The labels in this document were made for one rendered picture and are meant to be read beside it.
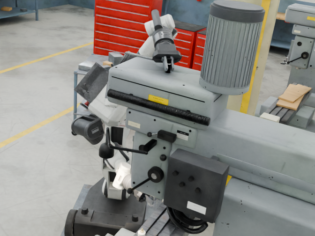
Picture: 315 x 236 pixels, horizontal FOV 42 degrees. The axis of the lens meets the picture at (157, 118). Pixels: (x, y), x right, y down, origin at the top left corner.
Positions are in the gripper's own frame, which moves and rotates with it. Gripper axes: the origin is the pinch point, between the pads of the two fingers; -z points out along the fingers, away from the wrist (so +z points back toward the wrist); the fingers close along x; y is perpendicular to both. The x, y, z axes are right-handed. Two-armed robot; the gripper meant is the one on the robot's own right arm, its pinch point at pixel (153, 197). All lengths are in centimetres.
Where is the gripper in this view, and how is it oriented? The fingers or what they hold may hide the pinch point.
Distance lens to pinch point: 204.2
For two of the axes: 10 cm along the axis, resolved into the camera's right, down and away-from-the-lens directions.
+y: -1.1, 9.0, 4.3
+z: -7.0, -3.7, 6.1
